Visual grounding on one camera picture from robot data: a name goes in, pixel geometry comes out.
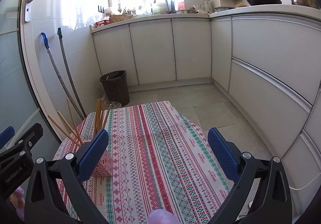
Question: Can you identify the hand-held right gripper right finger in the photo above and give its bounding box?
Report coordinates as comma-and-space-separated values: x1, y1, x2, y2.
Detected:
207, 127, 294, 224

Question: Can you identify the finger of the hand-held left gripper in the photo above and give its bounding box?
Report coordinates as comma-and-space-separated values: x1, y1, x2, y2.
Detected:
0, 126, 15, 150
0, 122, 44, 164

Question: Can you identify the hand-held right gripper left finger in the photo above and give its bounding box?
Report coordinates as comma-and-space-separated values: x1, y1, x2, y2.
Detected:
24, 129, 109, 224

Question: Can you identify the pink plastic lattice basket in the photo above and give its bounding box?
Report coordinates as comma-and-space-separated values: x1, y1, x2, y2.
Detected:
80, 140, 113, 177

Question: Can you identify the bundle of wooden chopsticks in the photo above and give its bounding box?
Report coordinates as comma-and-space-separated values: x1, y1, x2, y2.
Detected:
48, 98, 112, 147

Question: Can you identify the person's left hand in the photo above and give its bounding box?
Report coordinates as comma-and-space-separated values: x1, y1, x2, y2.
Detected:
10, 188, 25, 222

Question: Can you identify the person's right hand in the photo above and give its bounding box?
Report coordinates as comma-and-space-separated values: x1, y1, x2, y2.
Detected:
148, 209, 180, 224

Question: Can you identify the crumpled plastic bag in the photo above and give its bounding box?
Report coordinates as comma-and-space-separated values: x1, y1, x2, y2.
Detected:
102, 94, 123, 108

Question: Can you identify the patterned striped tablecloth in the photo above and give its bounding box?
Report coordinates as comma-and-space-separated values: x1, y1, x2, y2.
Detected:
53, 101, 230, 224

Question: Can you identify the frosted glass door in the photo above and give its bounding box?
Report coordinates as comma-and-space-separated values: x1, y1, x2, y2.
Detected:
0, 0, 86, 154

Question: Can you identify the dark brown trash bin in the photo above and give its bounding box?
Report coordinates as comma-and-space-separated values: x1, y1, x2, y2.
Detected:
100, 70, 130, 107

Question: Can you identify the white base cabinet with doors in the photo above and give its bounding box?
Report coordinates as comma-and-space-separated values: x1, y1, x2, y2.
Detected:
90, 13, 213, 86

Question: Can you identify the white base cabinet with drawers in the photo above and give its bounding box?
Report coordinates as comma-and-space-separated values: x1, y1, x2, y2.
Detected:
209, 5, 321, 217

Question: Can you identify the wicker basket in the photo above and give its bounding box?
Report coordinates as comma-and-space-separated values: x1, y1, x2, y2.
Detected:
109, 14, 133, 23

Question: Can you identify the pale green container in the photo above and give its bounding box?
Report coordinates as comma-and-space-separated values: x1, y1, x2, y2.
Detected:
152, 5, 168, 14

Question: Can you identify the steel kitchen faucet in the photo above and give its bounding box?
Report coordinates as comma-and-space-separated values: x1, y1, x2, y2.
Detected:
153, 0, 169, 14

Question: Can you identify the white cable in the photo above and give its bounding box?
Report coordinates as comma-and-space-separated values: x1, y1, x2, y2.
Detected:
288, 176, 313, 191

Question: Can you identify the blue-handled metal pole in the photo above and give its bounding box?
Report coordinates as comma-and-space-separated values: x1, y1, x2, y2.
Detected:
41, 32, 86, 120

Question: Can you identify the black-handled metal pole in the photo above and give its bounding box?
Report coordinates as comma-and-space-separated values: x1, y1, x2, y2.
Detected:
57, 27, 87, 118

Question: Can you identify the silver door handle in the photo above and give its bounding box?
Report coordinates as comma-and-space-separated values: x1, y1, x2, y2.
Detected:
16, 0, 34, 23

